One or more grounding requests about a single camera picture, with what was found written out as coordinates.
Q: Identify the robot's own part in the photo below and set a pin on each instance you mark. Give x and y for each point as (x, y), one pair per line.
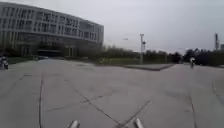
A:
(74, 124)
(138, 123)

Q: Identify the tall tower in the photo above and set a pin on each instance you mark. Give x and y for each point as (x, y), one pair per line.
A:
(216, 41)

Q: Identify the grass strip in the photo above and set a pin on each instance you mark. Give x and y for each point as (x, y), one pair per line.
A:
(116, 61)

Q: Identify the large grey glass building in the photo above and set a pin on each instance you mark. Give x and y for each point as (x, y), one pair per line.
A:
(43, 28)

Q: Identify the row of trees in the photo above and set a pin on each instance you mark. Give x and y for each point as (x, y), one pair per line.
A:
(130, 53)

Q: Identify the pale pole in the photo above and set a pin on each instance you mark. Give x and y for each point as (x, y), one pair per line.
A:
(141, 46)

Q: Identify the person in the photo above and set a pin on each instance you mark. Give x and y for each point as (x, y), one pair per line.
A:
(192, 61)

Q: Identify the vehicle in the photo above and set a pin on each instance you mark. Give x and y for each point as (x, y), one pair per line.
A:
(4, 62)

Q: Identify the dark hedge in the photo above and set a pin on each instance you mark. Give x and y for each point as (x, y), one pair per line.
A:
(208, 58)

